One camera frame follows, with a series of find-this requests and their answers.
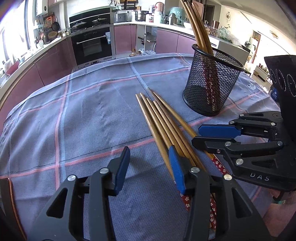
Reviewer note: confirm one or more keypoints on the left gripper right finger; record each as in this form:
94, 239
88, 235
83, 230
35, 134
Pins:
236, 216

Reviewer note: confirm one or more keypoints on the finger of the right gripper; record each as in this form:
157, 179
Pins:
232, 149
236, 128

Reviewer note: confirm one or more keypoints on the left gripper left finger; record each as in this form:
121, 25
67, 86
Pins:
62, 216

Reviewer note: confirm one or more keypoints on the bamboo chopstick red handle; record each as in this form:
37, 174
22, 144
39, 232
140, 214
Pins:
161, 147
210, 63
189, 130
173, 132
203, 44
164, 131
188, 153
198, 37

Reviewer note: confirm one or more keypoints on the pink sleeve right forearm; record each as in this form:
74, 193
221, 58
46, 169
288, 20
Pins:
279, 215

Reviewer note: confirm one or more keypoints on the black mesh utensil holder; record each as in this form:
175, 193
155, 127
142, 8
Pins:
228, 71

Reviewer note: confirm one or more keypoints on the purple plaid tablecloth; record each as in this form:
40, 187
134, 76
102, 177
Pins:
77, 124

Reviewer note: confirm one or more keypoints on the teal dish cover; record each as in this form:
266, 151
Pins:
179, 14

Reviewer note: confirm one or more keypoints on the yellow cooking oil bottle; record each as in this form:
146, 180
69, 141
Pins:
134, 53

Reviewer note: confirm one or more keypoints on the pink kettle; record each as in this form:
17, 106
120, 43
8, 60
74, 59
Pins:
159, 6

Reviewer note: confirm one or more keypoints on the steel stock pot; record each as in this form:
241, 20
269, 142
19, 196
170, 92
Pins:
140, 15

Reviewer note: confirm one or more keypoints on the pink bowl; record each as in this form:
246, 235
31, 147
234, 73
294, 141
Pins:
13, 68

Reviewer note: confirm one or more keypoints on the black built-in oven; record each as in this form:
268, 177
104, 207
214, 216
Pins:
91, 46

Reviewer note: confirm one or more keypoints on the black range hood stove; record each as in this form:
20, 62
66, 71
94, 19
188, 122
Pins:
90, 18

